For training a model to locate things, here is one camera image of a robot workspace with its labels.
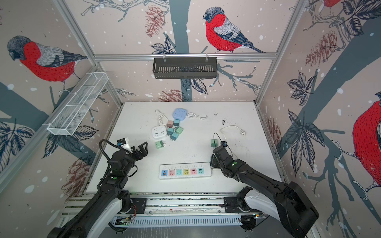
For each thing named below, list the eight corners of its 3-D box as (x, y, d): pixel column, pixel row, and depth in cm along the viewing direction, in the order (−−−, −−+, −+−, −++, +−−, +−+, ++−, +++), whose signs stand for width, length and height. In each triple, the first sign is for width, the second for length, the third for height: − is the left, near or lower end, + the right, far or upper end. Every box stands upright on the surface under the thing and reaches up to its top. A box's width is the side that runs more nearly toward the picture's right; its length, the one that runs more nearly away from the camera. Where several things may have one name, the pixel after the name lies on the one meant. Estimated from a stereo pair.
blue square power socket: (171, 118, 113) (171, 116, 110) (175, 109, 119) (175, 107, 117) (184, 121, 111) (184, 119, 109) (188, 111, 117) (188, 109, 115)
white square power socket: (151, 137, 101) (150, 135, 99) (153, 127, 107) (152, 125, 105) (166, 137, 101) (165, 135, 99) (167, 127, 107) (167, 125, 105)
